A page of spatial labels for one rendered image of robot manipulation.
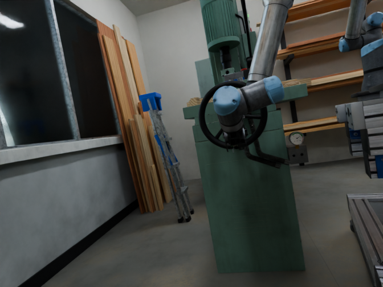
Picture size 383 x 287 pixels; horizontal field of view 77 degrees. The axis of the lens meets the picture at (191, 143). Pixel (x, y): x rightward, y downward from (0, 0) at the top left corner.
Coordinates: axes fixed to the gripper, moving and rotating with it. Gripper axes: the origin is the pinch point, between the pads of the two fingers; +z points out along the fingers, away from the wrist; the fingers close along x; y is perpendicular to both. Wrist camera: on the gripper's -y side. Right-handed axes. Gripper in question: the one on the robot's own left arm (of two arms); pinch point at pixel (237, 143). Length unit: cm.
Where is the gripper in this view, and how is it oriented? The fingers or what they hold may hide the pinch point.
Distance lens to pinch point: 98.4
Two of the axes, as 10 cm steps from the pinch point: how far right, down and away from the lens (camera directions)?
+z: 2.7, 4.1, 8.7
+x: 9.6, -1.4, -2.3
